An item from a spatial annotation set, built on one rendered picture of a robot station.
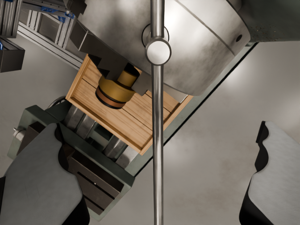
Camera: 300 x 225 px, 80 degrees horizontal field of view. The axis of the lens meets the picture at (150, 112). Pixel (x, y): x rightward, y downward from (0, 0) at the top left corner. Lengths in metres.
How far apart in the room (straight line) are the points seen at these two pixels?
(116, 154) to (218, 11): 0.69
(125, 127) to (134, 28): 0.49
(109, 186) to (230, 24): 0.66
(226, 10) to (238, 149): 1.55
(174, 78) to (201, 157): 1.53
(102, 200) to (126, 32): 0.69
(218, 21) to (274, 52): 1.32
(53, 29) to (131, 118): 1.12
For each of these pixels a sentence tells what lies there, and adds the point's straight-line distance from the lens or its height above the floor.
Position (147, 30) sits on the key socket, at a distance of 0.24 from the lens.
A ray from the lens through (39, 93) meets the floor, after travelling 2.13.
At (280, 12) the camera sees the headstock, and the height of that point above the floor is 1.18.
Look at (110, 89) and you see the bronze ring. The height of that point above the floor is 1.12.
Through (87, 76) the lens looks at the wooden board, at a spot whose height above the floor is 0.88.
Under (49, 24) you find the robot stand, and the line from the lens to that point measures 1.64.
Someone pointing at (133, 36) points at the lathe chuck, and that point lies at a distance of 0.24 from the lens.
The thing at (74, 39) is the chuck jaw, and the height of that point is 1.20.
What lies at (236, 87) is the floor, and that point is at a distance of 1.54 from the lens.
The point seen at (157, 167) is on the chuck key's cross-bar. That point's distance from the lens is 0.21.
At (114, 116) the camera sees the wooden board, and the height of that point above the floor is 0.89.
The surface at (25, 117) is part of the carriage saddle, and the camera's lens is 0.88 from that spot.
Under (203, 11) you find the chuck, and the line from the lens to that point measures 0.25.
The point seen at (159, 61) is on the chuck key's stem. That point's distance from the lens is 0.16.
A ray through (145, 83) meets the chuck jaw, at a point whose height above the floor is 1.10.
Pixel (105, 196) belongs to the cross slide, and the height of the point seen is 0.97.
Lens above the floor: 1.47
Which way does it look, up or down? 66 degrees down
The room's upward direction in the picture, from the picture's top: 147 degrees counter-clockwise
